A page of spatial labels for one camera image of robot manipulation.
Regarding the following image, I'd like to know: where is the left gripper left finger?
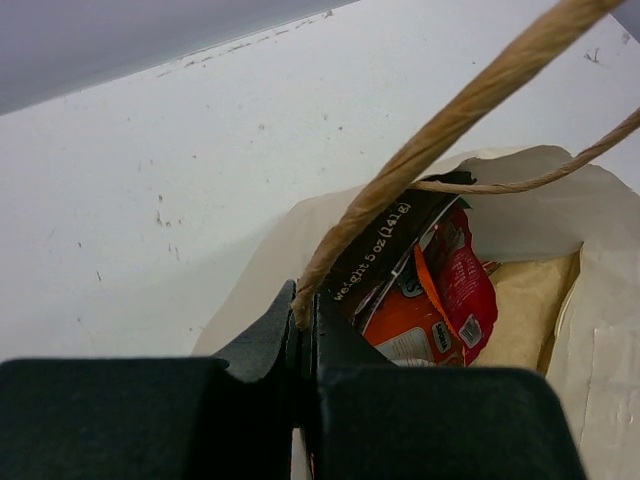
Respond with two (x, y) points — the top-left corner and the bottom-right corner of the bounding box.
(1, 282), (295, 479)

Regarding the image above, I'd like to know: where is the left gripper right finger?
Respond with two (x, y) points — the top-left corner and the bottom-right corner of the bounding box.
(314, 293), (585, 479)

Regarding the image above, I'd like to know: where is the red pink candy packet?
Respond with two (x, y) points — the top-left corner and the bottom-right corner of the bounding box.
(413, 205), (498, 366)

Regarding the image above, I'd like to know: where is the brown paper bag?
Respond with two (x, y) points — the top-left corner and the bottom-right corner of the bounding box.
(194, 1), (639, 479)

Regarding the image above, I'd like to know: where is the yellow chips bag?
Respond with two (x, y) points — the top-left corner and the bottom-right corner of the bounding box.
(472, 252), (580, 375)

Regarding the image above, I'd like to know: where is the dark brown snack bag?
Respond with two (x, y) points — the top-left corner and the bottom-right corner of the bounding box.
(324, 188), (459, 331)

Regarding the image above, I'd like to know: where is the orange snack packet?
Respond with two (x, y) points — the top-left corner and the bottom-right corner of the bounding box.
(364, 246), (465, 367)

